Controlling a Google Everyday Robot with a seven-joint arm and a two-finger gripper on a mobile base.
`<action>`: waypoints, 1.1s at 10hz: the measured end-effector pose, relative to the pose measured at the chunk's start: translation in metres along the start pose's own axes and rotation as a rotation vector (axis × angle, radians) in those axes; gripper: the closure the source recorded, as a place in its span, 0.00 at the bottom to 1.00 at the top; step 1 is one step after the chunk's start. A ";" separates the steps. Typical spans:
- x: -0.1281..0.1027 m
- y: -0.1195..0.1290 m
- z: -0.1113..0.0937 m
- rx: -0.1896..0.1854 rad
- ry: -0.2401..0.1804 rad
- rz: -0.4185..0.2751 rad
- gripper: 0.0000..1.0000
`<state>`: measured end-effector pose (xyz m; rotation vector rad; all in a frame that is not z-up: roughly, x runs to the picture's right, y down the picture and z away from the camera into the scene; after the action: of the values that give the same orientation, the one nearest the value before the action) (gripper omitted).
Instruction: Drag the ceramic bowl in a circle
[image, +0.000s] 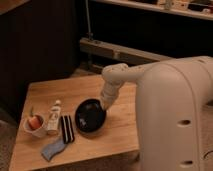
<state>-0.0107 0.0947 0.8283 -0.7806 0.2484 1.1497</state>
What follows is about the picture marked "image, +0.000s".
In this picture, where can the wooden table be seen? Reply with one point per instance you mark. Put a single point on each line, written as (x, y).
(117, 135)

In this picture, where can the orange carrot toy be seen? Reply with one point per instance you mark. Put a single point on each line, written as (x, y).
(33, 120)

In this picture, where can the wooden shelf board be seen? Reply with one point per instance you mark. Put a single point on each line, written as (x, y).
(119, 53)

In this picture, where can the white tube bottle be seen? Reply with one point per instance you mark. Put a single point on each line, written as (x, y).
(53, 121)

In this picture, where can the metal pole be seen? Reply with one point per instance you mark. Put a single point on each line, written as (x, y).
(90, 34)

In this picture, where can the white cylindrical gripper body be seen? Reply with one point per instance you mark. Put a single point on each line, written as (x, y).
(109, 94)

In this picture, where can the black ceramic bowl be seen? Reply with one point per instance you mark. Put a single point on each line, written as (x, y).
(90, 116)

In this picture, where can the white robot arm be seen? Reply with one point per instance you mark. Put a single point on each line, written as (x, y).
(170, 97)

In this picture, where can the blue cloth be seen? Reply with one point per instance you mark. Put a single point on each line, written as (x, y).
(52, 149)

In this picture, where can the white cup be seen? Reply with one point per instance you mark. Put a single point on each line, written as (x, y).
(40, 132)

